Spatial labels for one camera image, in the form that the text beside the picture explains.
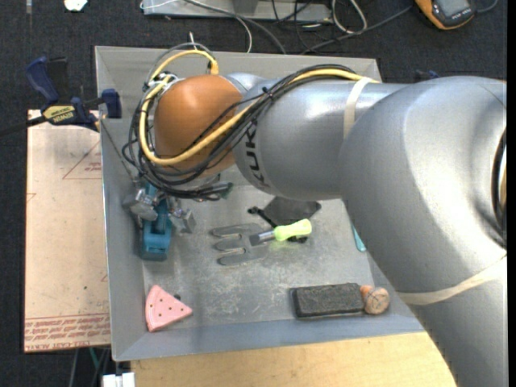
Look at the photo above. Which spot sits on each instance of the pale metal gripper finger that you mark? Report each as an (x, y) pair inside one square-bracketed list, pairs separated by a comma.
[(141, 206), (183, 219)]

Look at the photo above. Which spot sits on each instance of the blue plastic tool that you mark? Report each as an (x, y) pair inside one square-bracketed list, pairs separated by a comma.
[(155, 240)]

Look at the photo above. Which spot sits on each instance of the brown cardboard board, red print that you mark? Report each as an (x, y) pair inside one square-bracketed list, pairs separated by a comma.
[(64, 236)]

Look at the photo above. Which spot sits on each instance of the pink watermelon slice toy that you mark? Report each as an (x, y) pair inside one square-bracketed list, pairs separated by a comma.
[(163, 309)]

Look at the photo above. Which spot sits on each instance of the grey metal bin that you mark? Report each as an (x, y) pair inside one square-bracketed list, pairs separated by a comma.
[(242, 292)]

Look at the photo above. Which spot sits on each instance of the black flat plastic piece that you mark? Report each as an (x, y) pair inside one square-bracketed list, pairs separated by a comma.
[(290, 210)]

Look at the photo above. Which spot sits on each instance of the dark grey flat block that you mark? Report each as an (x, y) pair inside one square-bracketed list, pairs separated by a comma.
[(327, 300)]

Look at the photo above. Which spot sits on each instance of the teal thin stick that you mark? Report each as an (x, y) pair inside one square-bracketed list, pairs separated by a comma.
[(359, 239)]

